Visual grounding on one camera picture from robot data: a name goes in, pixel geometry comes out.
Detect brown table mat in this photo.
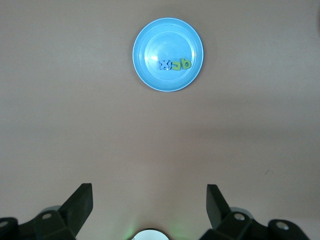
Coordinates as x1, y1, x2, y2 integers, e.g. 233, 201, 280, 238
0, 0, 320, 240

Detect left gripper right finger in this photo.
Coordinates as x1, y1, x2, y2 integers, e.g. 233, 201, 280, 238
199, 184, 311, 240

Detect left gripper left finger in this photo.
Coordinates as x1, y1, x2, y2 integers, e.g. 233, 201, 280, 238
0, 183, 94, 240

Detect blue plate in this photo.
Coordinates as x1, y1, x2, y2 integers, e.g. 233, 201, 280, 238
131, 16, 205, 93

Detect blue letter m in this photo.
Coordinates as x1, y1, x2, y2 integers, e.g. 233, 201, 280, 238
157, 59, 172, 71

